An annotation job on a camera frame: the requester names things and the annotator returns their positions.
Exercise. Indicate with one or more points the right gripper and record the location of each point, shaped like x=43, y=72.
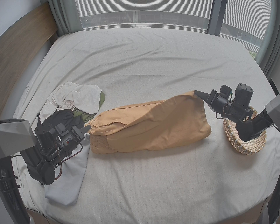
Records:
x=221, y=104

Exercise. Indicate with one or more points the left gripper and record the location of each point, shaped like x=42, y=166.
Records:
x=75, y=136

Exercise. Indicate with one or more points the tan shorts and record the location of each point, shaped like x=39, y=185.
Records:
x=153, y=126

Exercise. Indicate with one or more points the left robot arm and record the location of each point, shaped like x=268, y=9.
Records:
x=15, y=135

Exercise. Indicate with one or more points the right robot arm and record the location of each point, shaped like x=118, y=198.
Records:
x=251, y=129

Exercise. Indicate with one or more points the black garment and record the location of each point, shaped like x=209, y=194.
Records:
x=63, y=118

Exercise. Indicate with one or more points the white garment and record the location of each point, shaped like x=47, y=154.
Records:
x=85, y=98

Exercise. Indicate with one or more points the pale grey garment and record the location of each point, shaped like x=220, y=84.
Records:
x=70, y=179

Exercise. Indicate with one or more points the green garment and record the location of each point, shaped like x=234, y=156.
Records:
x=102, y=100

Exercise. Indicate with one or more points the round woven basket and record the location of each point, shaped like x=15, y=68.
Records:
x=247, y=146

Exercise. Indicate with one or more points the bed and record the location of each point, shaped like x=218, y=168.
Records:
x=153, y=65

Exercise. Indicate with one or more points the grey-green curtain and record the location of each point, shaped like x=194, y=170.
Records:
x=271, y=32
x=65, y=15

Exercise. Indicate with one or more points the window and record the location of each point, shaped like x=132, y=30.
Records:
x=142, y=13

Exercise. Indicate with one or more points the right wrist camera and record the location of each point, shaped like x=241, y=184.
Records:
x=225, y=90

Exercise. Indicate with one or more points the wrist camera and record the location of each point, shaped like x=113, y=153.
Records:
x=225, y=90
x=60, y=130

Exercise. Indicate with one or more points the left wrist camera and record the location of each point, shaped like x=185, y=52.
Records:
x=60, y=130

